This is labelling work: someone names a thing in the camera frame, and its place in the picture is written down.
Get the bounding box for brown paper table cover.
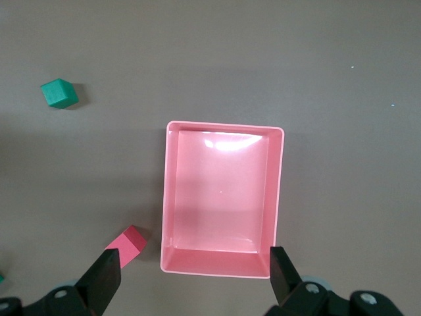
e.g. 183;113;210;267
0;0;421;316

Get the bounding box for pink plastic bin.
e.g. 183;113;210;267
160;120;285;280

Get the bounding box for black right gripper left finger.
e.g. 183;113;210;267
22;249;122;316

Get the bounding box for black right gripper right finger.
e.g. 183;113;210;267
264;246;353;316

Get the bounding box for red cube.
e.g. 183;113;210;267
104;224;147;269

